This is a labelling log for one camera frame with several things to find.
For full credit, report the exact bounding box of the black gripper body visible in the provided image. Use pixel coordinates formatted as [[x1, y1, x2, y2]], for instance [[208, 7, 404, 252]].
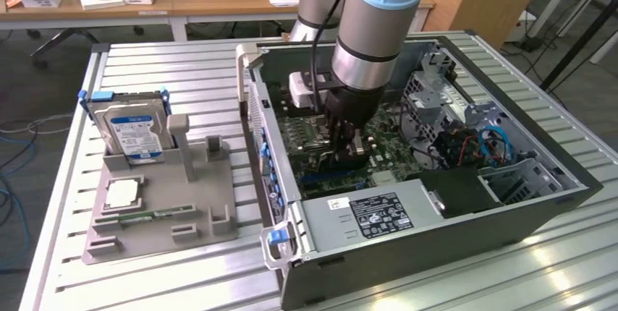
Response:
[[322, 85, 386, 129]]

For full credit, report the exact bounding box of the black graphics card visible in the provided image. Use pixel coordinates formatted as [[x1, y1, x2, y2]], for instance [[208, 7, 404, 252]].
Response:
[[296, 146, 372, 182]]

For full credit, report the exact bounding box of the CPU socket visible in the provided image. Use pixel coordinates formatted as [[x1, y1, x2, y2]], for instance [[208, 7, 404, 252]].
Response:
[[306, 114, 340, 145]]

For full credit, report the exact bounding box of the green motherboard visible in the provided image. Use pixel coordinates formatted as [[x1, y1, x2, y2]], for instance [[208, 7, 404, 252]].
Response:
[[277, 88, 422, 200]]

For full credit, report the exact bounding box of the silver chipset heat sink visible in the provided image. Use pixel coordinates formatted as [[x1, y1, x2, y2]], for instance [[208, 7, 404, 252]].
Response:
[[368, 172, 400, 186]]

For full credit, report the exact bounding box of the long blue expansion slot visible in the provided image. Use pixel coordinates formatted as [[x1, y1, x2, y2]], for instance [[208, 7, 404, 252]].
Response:
[[299, 170, 351, 186]]

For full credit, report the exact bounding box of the perforated metal drive cage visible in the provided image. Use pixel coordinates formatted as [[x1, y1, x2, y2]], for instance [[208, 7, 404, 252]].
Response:
[[400, 48, 480, 142]]

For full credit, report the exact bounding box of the grey power supply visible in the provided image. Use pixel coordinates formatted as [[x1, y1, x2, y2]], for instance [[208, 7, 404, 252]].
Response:
[[291, 179, 448, 254]]

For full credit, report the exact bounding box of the black plastic shroud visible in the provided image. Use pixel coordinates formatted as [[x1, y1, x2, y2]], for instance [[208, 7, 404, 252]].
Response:
[[418, 166, 504, 218]]

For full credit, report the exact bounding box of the grey card retainer flap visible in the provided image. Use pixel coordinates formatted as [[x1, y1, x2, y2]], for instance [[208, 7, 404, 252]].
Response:
[[235, 43, 264, 103]]

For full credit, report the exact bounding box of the black open PC case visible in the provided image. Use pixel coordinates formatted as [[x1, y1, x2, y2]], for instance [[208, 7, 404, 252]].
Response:
[[235, 30, 604, 310]]

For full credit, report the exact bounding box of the metal disk bay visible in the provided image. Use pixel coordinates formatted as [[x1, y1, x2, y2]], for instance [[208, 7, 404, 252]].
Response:
[[476, 158, 579, 206]]

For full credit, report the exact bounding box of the grey parts rack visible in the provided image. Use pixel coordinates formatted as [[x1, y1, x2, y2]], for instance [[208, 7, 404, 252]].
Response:
[[80, 114, 239, 267]]

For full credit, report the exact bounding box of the black power adapter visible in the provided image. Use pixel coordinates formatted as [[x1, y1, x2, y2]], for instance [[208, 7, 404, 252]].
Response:
[[518, 35, 543, 54]]

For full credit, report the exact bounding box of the wooden cabinet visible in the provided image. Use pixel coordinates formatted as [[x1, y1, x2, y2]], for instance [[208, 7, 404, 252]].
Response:
[[422, 0, 554, 51]]

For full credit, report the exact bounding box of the hard disk with blue label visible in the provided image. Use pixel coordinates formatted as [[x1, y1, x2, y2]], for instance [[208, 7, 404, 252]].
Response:
[[89, 98, 171, 164]]

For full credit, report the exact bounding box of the green RAM stick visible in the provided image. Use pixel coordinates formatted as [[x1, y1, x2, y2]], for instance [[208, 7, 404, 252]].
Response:
[[115, 208, 183, 226]]

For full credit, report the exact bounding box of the silver CPU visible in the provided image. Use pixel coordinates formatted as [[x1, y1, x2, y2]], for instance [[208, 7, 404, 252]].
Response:
[[104, 179, 144, 210]]

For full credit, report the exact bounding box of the black slanted pole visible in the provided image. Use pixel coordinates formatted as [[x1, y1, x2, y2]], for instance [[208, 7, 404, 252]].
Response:
[[538, 0, 618, 91]]

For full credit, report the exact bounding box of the blue disk caddy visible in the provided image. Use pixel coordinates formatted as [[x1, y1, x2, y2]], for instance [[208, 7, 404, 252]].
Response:
[[76, 86, 173, 126]]

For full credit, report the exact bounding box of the black chair base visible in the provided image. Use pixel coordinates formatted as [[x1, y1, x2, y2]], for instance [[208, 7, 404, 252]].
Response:
[[27, 28, 105, 69]]

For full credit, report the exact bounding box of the white labelled box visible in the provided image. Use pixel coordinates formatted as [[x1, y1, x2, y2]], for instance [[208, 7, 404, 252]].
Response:
[[19, 0, 64, 9]]

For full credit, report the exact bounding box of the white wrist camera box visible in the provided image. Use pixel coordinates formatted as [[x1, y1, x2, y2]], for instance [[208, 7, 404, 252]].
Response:
[[288, 71, 336, 108]]

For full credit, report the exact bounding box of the black camera cable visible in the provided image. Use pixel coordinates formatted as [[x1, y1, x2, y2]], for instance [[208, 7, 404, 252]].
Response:
[[310, 0, 350, 114]]

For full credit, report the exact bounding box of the red wire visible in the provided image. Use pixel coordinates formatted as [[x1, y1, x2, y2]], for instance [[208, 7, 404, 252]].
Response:
[[456, 134, 488, 166]]

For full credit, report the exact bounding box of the blue wire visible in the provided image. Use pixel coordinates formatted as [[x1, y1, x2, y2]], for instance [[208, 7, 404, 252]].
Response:
[[475, 125, 518, 168]]

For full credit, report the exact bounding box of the white desk frame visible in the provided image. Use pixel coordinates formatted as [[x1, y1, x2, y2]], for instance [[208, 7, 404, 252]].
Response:
[[528, 0, 618, 64]]

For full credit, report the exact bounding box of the white floor cable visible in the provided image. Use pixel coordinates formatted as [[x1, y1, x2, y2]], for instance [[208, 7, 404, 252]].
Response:
[[0, 114, 72, 135]]

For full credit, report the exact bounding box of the blue floor cable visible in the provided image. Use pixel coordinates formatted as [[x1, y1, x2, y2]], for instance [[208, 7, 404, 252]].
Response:
[[0, 136, 40, 276]]

